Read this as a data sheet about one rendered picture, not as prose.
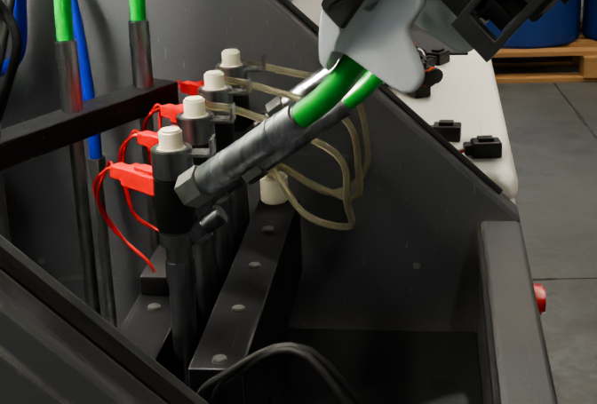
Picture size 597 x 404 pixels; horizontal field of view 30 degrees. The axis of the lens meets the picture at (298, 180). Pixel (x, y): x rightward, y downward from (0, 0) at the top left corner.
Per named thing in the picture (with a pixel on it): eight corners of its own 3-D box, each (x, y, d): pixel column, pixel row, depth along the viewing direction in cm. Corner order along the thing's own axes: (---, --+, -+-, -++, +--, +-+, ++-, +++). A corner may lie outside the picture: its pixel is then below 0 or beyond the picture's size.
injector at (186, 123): (252, 376, 87) (239, 119, 81) (191, 375, 88) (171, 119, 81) (258, 360, 90) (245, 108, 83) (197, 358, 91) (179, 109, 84)
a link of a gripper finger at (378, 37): (354, 154, 55) (455, 39, 49) (275, 67, 56) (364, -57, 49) (389, 130, 57) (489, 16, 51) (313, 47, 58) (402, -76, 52)
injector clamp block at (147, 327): (253, 557, 79) (242, 366, 74) (116, 551, 80) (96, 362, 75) (305, 336, 111) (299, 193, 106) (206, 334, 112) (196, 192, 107)
